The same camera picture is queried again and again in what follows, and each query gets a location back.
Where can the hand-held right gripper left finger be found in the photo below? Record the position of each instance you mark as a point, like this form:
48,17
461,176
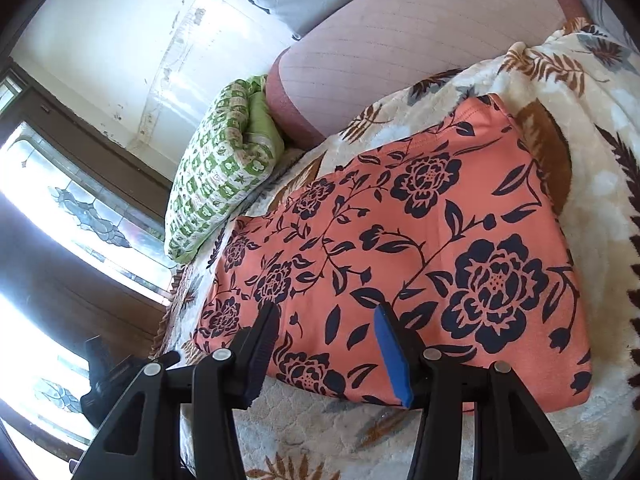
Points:
264,350

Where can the leaf print blanket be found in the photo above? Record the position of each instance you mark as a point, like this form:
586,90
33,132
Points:
600,240

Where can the pink bolster cushion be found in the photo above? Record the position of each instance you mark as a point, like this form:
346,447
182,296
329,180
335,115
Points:
400,45

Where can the green checked pillow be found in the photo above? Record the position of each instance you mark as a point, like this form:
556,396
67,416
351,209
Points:
220,175

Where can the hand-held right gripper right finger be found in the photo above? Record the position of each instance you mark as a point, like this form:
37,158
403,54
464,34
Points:
395,355

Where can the orange floral blouse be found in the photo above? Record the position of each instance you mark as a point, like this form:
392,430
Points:
400,240

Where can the wooden door with stained glass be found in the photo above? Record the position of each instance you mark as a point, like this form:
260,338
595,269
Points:
60,260

